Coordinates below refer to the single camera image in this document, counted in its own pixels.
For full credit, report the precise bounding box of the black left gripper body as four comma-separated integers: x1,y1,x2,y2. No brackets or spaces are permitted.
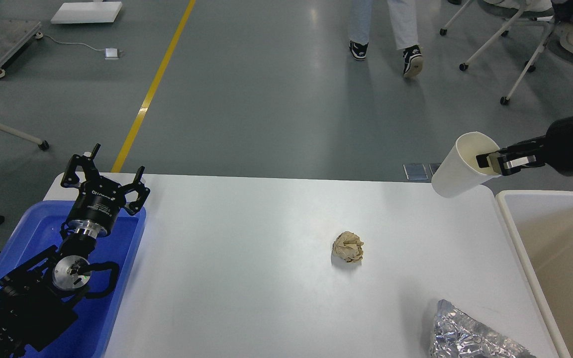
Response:
66,179,126,237

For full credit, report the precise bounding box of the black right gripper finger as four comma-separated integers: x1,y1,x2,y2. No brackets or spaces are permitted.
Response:
476,136,544,168
487,152,546,176

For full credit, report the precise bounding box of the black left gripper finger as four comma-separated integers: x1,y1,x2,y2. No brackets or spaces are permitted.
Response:
61,144,101,188
119,166,150,216

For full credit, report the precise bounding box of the white paper cup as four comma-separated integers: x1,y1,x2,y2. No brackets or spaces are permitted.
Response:
431,132,500,198

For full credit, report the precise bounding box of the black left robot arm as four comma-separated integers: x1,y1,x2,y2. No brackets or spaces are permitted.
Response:
0,144,150,358

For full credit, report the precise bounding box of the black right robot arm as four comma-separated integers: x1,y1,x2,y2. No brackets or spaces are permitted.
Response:
475,116,573,177

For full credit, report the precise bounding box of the right metal floor plate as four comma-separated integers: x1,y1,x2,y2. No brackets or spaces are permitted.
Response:
428,163,441,176

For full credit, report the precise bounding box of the metal floor plate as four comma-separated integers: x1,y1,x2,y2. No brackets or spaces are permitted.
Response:
428,163,441,176
403,163,428,181

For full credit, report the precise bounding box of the beige plastic bin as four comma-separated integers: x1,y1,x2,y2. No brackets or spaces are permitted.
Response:
496,190,573,358

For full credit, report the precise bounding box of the left metal floor plate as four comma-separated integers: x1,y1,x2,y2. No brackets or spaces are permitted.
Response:
403,163,428,181

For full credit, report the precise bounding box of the small white power adapter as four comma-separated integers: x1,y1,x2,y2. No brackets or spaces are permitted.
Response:
104,48,120,60

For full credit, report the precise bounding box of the white flat floor board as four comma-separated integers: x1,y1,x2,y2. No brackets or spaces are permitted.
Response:
50,1,123,24

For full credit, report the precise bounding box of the crumpled silver foil bag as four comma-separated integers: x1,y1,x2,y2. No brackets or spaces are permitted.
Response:
429,299,535,358

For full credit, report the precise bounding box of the crumpled brown paper ball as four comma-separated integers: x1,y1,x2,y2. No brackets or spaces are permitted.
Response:
332,231,364,263

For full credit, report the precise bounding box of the person in grey pants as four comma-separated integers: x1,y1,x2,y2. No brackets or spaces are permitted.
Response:
349,0,424,79

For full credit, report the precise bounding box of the white rolling chair frame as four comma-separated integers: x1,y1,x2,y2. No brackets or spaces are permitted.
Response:
439,0,558,105

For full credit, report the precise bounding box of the white floor cable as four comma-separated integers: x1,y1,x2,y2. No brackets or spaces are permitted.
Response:
43,34,107,52

